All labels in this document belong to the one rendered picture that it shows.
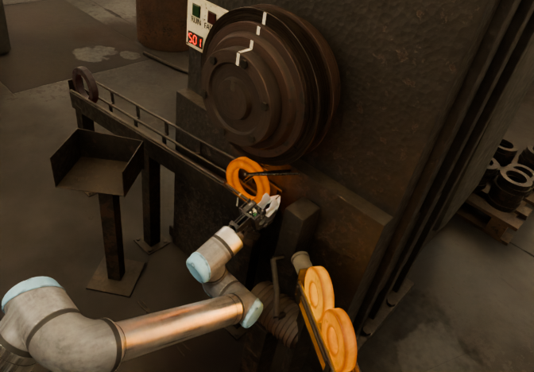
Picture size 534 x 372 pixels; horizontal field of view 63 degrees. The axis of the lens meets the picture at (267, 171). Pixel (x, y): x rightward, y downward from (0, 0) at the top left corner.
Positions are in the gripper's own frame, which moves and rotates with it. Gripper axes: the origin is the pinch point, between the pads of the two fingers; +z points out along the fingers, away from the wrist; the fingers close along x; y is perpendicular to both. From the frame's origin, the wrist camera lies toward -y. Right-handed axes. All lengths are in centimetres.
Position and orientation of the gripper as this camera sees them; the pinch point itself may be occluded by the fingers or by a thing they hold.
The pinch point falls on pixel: (276, 199)
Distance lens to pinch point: 148.4
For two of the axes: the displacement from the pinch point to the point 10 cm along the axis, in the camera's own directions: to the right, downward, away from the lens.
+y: -0.7, -6.3, -7.7
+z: 6.8, -6.0, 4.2
